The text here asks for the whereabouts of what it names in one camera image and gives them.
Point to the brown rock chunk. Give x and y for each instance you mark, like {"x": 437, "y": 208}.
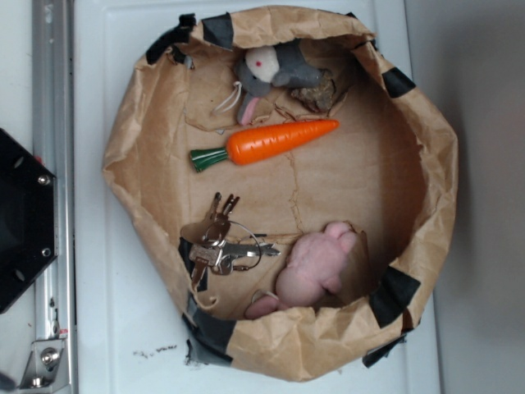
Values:
{"x": 320, "y": 98}

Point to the grey plush bunny toy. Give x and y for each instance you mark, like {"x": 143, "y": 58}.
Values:
{"x": 263, "y": 68}

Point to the silver key bunch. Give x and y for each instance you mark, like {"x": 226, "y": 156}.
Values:
{"x": 211, "y": 252}

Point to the brown paper bag bin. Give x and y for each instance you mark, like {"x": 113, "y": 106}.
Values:
{"x": 390, "y": 170}

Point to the metal corner bracket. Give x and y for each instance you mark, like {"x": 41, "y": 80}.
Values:
{"x": 46, "y": 370}

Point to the aluminium frame rail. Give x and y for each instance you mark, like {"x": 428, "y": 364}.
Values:
{"x": 54, "y": 290}

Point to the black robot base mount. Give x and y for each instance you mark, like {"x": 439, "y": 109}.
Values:
{"x": 28, "y": 240}

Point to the pink plush toy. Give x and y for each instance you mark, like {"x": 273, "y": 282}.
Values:
{"x": 312, "y": 269}

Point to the orange plastic toy carrot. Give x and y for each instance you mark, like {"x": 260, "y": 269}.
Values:
{"x": 261, "y": 143}

